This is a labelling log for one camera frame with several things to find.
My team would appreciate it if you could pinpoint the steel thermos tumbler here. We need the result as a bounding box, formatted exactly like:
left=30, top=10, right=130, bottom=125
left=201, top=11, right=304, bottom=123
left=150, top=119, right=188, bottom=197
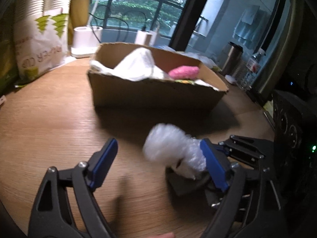
left=221, top=41, right=243, bottom=76

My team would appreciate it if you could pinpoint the brown cardboard box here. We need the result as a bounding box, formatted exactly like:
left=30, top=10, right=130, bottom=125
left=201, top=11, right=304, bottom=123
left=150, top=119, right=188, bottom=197
left=87, top=42, right=229, bottom=108

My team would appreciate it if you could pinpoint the black balcony railing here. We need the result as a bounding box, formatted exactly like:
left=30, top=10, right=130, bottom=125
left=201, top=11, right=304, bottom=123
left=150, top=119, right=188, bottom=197
left=90, top=0, right=183, bottom=41

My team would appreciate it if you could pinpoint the yellow green small packet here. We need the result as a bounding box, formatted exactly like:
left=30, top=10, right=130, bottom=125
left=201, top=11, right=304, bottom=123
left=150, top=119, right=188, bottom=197
left=175, top=80, right=195, bottom=85

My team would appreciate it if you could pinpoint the white waffle cloth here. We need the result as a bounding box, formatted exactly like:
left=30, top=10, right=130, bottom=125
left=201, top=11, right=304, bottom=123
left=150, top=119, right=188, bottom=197
left=90, top=47, right=172, bottom=82

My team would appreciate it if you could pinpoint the pink plush toy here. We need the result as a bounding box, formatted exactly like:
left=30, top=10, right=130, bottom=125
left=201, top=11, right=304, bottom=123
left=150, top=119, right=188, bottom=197
left=168, top=66, right=199, bottom=80

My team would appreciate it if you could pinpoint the white earbuds case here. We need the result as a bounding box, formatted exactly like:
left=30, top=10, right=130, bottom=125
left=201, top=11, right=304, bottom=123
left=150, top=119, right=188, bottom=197
left=225, top=75, right=237, bottom=85

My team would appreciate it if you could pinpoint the clear plastic water bottle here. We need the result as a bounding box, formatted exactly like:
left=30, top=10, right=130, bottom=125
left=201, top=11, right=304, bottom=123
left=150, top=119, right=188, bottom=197
left=239, top=48, right=265, bottom=90

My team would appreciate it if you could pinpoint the paper cup package bag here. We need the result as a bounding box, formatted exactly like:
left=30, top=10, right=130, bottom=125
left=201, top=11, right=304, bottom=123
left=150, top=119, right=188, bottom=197
left=13, top=0, right=71, bottom=83

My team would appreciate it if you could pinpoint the white bubble wrap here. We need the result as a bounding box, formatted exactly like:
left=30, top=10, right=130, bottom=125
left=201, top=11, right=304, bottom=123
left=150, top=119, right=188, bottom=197
left=142, top=123, right=206, bottom=180

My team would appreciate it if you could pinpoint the green yellow snack bag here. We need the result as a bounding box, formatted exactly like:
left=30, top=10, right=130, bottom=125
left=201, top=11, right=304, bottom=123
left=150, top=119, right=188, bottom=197
left=0, top=3, right=19, bottom=94

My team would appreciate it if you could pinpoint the white desk lamp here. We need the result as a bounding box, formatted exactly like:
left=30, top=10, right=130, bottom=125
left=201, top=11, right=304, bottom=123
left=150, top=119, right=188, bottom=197
left=68, top=0, right=102, bottom=58

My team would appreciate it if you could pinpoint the black charger cable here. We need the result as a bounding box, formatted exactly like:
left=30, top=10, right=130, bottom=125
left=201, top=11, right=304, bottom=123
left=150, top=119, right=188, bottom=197
left=88, top=3, right=147, bottom=44

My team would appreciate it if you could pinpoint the white charger with black cable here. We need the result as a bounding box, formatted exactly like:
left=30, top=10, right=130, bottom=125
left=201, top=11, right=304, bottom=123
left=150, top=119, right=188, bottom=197
left=134, top=25, right=153, bottom=46

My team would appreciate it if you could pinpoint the white tissue pack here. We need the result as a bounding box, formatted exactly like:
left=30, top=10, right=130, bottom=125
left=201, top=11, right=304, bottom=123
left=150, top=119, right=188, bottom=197
left=155, top=45, right=221, bottom=72

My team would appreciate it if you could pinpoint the hanging blue towel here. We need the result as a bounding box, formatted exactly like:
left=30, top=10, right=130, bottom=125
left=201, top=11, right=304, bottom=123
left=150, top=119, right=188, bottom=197
left=233, top=5, right=268, bottom=50

